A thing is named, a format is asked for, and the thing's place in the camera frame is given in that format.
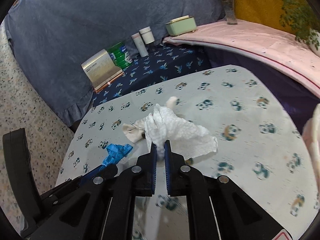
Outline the white tissue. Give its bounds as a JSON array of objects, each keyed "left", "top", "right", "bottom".
[{"left": 144, "top": 104, "right": 218, "bottom": 161}]

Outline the blue wrapper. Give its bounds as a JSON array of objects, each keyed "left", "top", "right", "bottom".
[{"left": 102, "top": 144, "right": 133, "bottom": 166}]

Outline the white trash bag bin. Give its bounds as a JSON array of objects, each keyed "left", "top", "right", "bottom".
[{"left": 302, "top": 104, "right": 320, "bottom": 190}]

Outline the panda print tablecloth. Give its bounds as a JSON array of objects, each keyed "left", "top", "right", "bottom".
[{"left": 57, "top": 66, "right": 318, "bottom": 239}]

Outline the gold beige book box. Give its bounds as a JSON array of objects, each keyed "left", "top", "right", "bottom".
[{"left": 81, "top": 49, "right": 123, "bottom": 92}]

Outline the navy floral cloth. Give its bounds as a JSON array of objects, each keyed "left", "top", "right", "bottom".
[{"left": 93, "top": 44, "right": 211, "bottom": 107}]

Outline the white slim bottle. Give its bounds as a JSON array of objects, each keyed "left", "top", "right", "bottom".
[{"left": 131, "top": 33, "right": 149, "bottom": 57}]

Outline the green white carton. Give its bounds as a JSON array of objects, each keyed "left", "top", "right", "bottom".
[{"left": 107, "top": 42, "right": 132, "bottom": 69}]

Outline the white jar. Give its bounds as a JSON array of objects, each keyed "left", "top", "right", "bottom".
[{"left": 139, "top": 27, "right": 155, "bottom": 44}]

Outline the mint green tissue box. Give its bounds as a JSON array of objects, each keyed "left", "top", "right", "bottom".
[{"left": 165, "top": 15, "right": 197, "bottom": 36}]

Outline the blue grey blanket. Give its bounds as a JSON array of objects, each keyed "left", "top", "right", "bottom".
[{"left": 4, "top": 0, "right": 225, "bottom": 126}]

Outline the pink bed sheet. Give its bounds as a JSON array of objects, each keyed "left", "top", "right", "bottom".
[{"left": 163, "top": 20, "right": 319, "bottom": 96}]

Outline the white pot green plant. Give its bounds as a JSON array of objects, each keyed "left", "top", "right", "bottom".
[{"left": 279, "top": 0, "right": 319, "bottom": 56}]

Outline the yellow mustard wall cloth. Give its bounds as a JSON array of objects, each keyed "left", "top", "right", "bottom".
[{"left": 234, "top": 0, "right": 307, "bottom": 34}]

